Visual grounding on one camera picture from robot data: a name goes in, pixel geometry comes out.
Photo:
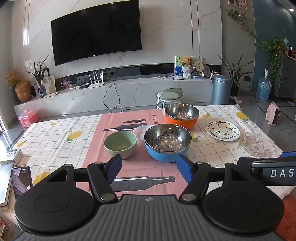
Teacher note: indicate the blue water bottle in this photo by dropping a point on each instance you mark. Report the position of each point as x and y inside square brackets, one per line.
[263, 89]

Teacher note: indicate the orange steel bowl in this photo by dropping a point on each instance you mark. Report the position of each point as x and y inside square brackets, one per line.
[181, 115]

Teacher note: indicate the sketch portrait picture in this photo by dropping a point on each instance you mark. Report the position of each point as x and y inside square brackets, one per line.
[48, 84]

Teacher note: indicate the round paper fan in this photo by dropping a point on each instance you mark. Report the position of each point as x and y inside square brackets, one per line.
[198, 66]

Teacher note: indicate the brown teddy bear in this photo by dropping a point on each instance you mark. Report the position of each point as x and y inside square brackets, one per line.
[186, 61]

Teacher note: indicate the green ceramic bowl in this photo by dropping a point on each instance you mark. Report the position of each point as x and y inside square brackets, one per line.
[120, 144]

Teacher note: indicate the pink fan heater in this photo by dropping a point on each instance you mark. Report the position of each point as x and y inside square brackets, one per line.
[272, 113]

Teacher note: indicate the orange cushion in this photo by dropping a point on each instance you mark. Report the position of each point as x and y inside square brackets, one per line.
[288, 217]

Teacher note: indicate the white stool with grey seat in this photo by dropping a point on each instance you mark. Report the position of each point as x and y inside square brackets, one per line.
[170, 96]

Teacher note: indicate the blue steel bowl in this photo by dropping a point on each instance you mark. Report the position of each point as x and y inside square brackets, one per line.
[167, 143]

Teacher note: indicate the small white sticker plate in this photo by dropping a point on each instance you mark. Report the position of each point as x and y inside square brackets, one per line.
[141, 132]

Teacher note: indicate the green and blue painting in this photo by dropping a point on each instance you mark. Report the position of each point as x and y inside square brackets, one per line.
[178, 67]

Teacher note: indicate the white painted fruit plate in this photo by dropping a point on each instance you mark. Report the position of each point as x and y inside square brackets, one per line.
[222, 131]

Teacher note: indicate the grey metal trash can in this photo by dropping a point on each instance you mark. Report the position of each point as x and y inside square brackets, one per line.
[220, 90]

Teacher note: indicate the black smartphone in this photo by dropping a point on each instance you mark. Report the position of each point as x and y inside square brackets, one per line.
[22, 182]

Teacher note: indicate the decorative patterned plate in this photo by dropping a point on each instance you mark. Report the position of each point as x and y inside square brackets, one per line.
[207, 70]

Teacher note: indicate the white laptop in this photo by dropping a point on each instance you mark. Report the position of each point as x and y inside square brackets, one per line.
[178, 77]

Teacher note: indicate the clear glass plate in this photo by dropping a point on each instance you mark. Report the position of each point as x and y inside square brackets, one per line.
[256, 144]

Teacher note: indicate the white cardboard box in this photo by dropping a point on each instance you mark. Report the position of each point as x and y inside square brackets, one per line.
[10, 156]

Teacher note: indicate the pink storage box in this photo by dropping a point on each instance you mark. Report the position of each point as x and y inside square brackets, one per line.
[28, 118]

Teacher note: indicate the white router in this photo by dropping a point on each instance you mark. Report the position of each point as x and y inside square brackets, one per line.
[96, 84]

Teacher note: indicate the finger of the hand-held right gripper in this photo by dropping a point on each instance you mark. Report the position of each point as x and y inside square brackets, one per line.
[289, 154]

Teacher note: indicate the wooden picture frame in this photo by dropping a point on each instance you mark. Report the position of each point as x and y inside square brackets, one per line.
[238, 4]

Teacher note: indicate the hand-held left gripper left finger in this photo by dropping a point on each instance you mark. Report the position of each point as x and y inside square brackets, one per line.
[114, 168]

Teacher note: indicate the tall leafy floor plant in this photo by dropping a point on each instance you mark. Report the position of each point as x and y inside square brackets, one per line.
[234, 71]

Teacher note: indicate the marble media console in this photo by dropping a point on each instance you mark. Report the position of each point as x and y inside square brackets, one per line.
[138, 90]

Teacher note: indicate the hanging vine plant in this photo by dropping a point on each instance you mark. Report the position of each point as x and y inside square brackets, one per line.
[242, 20]

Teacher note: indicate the black television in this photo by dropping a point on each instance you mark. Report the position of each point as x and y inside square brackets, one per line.
[96, 31]

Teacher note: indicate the pink printed table runner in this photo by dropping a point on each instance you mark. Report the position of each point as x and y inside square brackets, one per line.
[138, 166]

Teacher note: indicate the brown round vase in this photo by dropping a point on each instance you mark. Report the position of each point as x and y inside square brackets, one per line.
[22, 91]

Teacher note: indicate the pink photo card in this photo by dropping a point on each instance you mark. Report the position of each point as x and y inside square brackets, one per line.
[67, 84]

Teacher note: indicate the dark grey cabinet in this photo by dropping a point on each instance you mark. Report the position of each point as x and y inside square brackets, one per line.
[288, 78]

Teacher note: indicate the plant in blue vase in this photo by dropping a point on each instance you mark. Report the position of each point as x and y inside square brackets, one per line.
[41, 81]

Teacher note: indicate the dried flowers in dark vase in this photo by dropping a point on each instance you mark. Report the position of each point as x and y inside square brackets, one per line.
[12, 77]

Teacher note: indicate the green pothos plant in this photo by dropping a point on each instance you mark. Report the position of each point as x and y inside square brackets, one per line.
[275, 53]

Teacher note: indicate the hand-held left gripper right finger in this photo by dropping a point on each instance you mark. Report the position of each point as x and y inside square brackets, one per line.
[185, 168]

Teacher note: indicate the checked lemon tablecloth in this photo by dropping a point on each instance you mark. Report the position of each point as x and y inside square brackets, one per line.
[57, 148]

